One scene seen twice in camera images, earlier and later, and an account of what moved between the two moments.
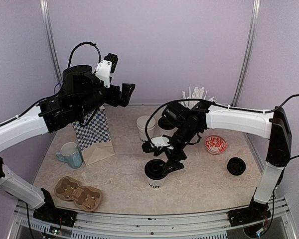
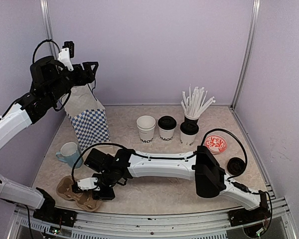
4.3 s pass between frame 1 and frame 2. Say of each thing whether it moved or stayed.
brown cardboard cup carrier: stayed
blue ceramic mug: stayed
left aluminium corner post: stayed
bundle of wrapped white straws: stayed
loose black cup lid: stayed
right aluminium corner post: stayed
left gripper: moved
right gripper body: moved
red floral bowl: stayed
